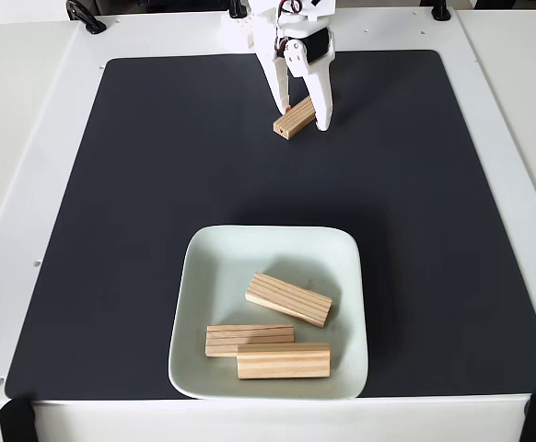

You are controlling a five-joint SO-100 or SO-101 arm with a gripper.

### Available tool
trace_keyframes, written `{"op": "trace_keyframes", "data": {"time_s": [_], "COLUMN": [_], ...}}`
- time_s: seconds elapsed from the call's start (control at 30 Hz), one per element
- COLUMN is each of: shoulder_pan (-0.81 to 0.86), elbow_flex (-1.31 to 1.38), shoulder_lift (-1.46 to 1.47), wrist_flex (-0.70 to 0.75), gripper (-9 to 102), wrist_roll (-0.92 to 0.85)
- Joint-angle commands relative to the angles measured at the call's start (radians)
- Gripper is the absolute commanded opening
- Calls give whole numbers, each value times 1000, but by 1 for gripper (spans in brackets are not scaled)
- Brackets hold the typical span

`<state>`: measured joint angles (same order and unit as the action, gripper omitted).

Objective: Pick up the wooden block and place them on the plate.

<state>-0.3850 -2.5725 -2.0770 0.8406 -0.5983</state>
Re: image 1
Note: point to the grooved wooden block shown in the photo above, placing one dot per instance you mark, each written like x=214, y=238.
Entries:
x=293, y=120
x=224, y=340

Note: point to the striped wooden block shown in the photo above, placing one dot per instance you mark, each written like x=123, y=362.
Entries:
x=288, y=299
x=284, y=361

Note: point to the white square plate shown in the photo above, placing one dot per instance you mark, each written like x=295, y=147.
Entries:
x=203, y=285

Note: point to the black table clamp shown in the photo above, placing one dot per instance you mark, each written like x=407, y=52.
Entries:
x=86, y=16
x=236, y=9
x=440, y=10

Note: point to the black table mat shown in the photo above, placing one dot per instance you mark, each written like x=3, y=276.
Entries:
x=111, y=230

